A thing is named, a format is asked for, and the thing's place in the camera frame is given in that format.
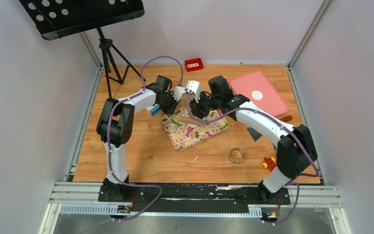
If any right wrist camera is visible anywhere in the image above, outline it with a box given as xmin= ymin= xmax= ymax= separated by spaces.
xmin=185 ymin=80 xmax=202 ymax=95

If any red yellow toy block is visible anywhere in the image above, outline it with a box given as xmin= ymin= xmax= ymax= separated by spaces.
xmin=261 ymin=157 xmax=277 ymax=171

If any flat white dough wrapper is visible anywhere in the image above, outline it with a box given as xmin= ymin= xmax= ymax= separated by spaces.
xmin=251 ymin=90 xmax=263 ymax=100

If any metal scraper wooden handle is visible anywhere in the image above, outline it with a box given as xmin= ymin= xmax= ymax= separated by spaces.
xmin=246 ymin=115 xmax=294 ymax=142

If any black music stand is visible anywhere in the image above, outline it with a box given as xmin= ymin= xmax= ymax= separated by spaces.
xmin=20 ymin=0 xmax=145 ymax=96

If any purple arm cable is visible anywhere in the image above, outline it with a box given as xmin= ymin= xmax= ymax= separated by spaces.
xmin=55 ymin=56 xmax=185 ymax=234
xmin=186 ymin=90 xmax=320 ymax=226

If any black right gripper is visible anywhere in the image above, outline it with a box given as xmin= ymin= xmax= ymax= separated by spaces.
xmin=189 ymin=90 xmax=221 ymax=118

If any wooden rolling pin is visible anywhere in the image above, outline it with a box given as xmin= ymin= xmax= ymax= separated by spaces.
xmin=180 ymin=115 xmax=206 ymax=125

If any white dough ball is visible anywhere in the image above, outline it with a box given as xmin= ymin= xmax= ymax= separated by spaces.
xmin=187 ymin=123 xmax=198 ymax=128

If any white and blue toy block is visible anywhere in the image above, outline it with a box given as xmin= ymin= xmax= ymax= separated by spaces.
xmin=146 ymin=104 xmax=161 ymax=116

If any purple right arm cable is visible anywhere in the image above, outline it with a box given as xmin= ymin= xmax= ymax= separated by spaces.
xmin=186 ymin=90 xmax=320 ymax=226

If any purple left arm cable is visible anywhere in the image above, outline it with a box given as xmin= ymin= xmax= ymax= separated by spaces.
xmin=55 ymin=56 xmax=185 ymax=234

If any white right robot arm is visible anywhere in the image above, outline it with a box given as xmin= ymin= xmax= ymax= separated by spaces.
xmin=186 ymin=76 xmax=320 ymax=204

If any pink tray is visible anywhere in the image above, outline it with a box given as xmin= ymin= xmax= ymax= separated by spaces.
xmin=229 ymin=71 xmax=289 ymax=117

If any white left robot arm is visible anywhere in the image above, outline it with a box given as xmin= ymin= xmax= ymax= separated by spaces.
xmin=96 ymin=76 xmax=185 ymax=201

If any floral yellow tray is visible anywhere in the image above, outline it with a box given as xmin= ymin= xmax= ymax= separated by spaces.
xmin=160 ymin=107 xmax=229 ymax=151

